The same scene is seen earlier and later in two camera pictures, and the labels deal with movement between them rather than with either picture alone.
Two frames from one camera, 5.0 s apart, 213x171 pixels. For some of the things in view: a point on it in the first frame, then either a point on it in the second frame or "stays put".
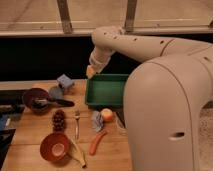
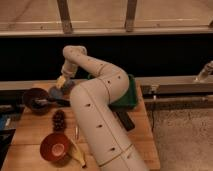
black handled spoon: x=43 y=103 stays put
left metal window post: x=63 y=6 stays put
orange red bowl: x=55 y=147 stays put
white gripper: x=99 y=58 to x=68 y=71
